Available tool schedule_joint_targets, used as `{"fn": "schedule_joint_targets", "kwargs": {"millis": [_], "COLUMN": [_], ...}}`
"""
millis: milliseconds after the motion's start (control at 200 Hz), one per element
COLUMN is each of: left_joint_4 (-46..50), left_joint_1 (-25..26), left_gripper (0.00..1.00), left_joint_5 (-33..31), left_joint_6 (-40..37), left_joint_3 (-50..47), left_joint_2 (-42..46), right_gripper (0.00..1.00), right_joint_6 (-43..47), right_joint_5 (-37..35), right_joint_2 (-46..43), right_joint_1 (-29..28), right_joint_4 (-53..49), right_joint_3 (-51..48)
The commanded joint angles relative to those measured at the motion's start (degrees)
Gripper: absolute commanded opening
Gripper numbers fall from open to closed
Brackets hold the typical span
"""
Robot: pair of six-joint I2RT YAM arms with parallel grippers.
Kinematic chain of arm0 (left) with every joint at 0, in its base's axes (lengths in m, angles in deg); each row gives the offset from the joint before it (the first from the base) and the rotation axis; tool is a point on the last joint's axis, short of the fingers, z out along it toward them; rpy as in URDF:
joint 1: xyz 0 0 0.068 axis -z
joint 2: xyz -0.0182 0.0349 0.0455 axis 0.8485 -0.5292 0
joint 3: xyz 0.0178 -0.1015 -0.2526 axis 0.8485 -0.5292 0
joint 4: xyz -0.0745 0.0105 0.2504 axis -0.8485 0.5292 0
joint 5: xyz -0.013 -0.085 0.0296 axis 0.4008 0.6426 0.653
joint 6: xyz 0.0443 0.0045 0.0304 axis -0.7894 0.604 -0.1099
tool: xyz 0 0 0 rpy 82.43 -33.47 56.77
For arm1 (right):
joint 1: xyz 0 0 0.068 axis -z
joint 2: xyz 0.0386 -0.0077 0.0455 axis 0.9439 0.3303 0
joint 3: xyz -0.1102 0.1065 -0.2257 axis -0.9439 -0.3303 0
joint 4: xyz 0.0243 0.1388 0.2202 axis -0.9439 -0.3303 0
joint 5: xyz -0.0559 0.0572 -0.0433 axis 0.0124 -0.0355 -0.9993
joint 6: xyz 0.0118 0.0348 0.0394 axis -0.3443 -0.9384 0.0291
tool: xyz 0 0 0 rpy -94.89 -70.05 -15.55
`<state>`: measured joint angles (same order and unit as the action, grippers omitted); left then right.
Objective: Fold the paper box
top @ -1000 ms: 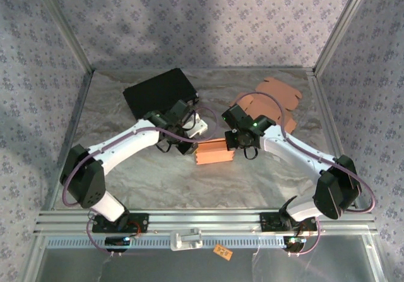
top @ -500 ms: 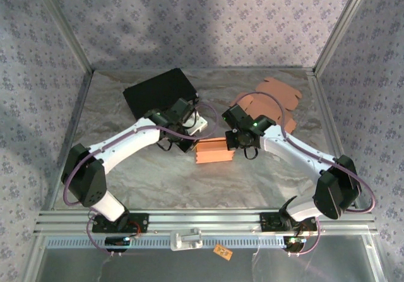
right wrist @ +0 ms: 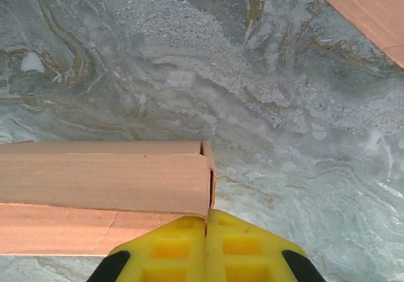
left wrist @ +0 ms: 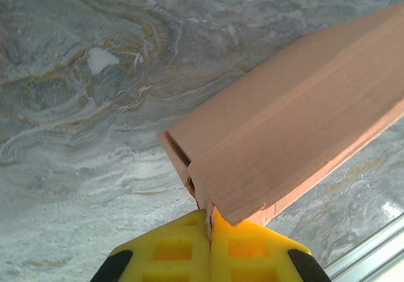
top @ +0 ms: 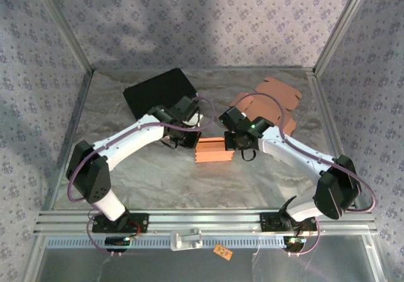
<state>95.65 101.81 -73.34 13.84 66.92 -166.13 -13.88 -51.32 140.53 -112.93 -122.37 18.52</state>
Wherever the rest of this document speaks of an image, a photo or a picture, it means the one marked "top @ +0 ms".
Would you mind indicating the aluminium mounting rail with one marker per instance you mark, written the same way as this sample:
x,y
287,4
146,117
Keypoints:
x,y
205,222

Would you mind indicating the orange paper tag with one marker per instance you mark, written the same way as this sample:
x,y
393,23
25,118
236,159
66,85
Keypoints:
x,y
222,252

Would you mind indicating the black briefcase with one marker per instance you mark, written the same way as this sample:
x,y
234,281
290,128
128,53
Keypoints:
x,y
151,92

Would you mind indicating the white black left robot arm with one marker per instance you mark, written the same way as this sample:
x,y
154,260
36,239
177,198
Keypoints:
x,y
132,140

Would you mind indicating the aluminium side rail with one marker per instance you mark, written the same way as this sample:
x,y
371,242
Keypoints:
x,y
71,130
325,111

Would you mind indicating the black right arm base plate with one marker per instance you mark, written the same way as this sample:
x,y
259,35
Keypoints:
x,y
271,222

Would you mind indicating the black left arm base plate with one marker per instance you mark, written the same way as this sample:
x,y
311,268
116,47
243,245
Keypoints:
x,y
142,223

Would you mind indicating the grey metal sheet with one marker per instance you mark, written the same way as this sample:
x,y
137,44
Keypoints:
x,y
189,269

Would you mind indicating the aluminium frame post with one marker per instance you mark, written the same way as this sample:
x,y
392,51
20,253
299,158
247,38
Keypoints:
x,y
66,29
342,26

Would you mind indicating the white plastic bracket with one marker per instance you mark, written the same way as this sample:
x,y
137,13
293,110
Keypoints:
x,y
186,241

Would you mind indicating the small black circuit board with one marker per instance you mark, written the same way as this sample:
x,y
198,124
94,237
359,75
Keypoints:
x,y
116,241
295,243

